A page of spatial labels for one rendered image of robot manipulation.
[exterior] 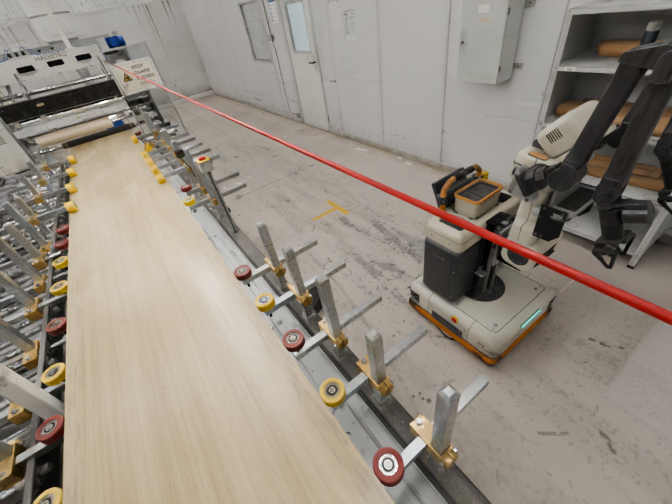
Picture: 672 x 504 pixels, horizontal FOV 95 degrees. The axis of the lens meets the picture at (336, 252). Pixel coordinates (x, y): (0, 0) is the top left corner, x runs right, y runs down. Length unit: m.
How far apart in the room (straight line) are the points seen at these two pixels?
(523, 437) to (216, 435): 1.50
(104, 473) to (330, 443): 0.65
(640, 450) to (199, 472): 1.92
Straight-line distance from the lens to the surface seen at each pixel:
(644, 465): 2.20
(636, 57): 1.18
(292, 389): 1.08
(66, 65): 5.25
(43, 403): 1.55
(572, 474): 2.05
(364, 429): 1.29
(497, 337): 1.95
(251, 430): 1.07
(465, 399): 1.11
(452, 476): 1.17
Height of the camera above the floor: 1.83
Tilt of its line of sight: 39 degrees down
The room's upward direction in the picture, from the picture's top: 11 degrees counter-clockwise
